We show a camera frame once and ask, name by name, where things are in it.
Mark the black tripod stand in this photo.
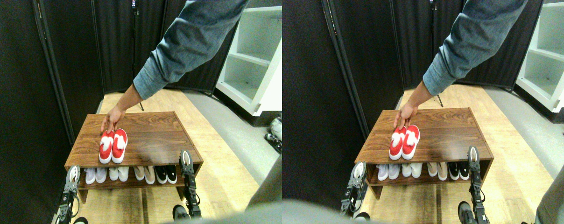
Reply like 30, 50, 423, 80
119, 0, 145, 111
419, 0, 444, 107

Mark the red shoe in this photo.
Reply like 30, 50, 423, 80
111, 129, 128, 164
389, 126, 408, 161
99, 130, 115, 164
402, 125, 421, 160

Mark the white and black machine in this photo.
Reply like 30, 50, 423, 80
264, 117, 282, 154

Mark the person's hand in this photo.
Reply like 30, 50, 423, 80
393, 103, 419, 130
101, 105, 127, 134

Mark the white shelf unit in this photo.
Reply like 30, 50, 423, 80
215, 6, 282, 116
515, 1, 564, 112

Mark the brown shoe rack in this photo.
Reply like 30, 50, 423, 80
64, 111, 204, 200
354, 107, 494, 200

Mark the black curtain stand pole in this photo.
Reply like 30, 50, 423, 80
32, 0, 75, 144
320, 0, 369, 138

